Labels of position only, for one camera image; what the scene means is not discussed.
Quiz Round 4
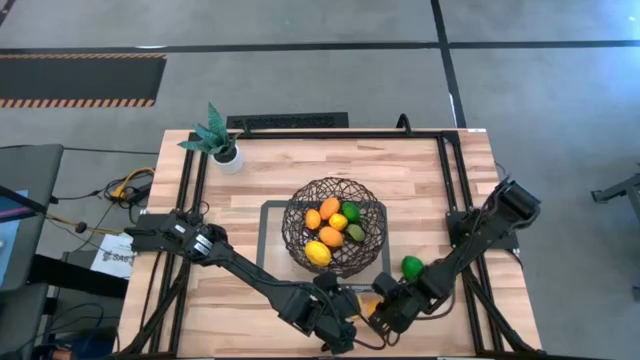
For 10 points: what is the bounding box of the blue plastic bin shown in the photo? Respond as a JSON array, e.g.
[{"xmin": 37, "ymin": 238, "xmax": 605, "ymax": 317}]
[{"xmin": 29, "ymin": 327, "xmax": 117, "ymax": 360}]

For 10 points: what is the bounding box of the green plant in white pot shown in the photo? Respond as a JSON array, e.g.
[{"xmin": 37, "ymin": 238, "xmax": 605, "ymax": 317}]
[{"xmin": 176, "ymin": 101, "xmax": 245, "ymax": 176}]

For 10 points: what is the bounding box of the dark woven wire basket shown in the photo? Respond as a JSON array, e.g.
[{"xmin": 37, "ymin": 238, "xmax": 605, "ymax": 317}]
[{"xmin": 280, "ymin": 176, "xmax": 388, "ymax": 280}]

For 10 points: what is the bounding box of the white printed paper sheet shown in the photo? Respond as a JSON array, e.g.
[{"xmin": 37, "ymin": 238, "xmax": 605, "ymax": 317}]
[{"xmin": 89, "ymin": 232, "xmax": 137, "ymax": 280}]

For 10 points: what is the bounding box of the yellow cable with plug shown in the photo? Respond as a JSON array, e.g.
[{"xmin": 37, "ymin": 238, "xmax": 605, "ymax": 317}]
[{"xmin": 110, "ymin": 167, "xmax": 156, "ymax": 200}]

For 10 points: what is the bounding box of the grey cabinet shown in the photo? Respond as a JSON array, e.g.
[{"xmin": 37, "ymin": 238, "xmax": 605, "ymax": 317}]
[{"xmin": 0, "ymin": 282, "xmax": 50, "ymax": 360}]

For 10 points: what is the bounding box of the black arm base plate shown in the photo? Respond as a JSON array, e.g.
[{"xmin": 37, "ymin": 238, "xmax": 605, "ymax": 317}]
[{"xmin": 446, "ymin": 209, "xmax": 520, "ymax": 251}]

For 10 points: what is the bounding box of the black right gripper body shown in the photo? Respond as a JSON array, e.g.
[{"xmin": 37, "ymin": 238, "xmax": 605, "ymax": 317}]
[{"xmin": 392, "ymin": 279, "xmax": 436, "ymax": 329}]

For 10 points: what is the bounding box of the black equipment stand leg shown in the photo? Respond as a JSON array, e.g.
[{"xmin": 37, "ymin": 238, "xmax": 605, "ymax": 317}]
[{"xmin": 590, "ymin": 169, "xmax": 640, "ymax": 221}]

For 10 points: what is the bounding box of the blue flat screen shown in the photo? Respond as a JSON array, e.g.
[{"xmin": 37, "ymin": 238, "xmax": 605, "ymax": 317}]
[{"xmin": 0, "ymin": 188, "xmax": 30, "ymax": 287}]

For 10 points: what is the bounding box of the black power strip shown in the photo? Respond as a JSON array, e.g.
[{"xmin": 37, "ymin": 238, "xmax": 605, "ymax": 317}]
[{"xmin": 122, "ymin": 182, "xmax": 153, "ymax": 204}]

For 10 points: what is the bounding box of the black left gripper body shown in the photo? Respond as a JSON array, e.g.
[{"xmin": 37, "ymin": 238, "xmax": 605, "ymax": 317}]
[{"xmin": 279, "ymin": 285, "xmax": 334, "ymax": 337}]

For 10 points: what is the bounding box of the black hazard-striped floor mat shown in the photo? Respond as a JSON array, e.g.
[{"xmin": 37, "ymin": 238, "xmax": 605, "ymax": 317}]
[{"xmin": 0, "ymin": 53, "xmax": 168, "ymax": 109}]

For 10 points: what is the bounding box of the black perforated floor strip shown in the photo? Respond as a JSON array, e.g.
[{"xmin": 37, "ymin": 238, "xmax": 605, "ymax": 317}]
[{"xmin": 226, "ymin": 111, "xmax": 350, "ymax": 131}]

